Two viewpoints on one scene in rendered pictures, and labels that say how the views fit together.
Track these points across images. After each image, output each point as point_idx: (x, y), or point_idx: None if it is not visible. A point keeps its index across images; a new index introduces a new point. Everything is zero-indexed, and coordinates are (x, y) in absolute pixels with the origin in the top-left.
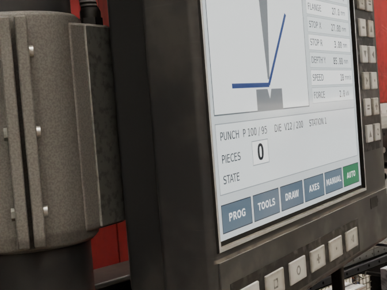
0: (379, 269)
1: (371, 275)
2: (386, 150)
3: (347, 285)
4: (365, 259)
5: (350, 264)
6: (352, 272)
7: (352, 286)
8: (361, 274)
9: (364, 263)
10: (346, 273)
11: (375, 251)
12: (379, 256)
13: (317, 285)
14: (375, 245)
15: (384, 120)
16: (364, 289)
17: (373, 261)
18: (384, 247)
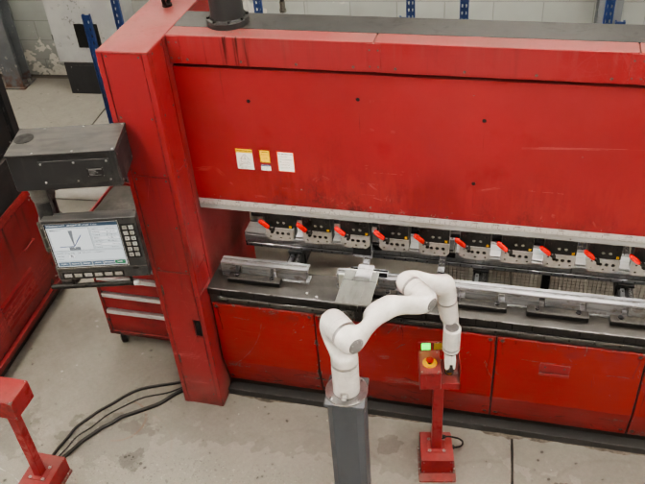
0: None
1: None
2: (322, 227)
3: (304, 266)
4: (392, 254)
5: (376, 253)
6: (378, 256)
7: (302, 268)
8: None
9: (391, 256)
10: (373, 255)
11: (401, 254)
12: (408, 256)
13: (347, 254)
14: None
15: (322, 215)
16: (305, 272)
17: (399, 257)
18: (412, 254)
